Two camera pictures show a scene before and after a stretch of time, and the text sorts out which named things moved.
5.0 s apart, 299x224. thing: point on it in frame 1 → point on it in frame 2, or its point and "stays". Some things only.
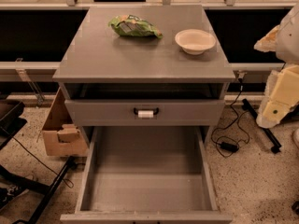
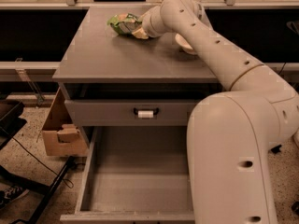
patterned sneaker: (8, 192) stays
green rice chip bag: (134, 26) stays
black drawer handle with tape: (146, 113) stays
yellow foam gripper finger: (268, 42) → (152, 23)
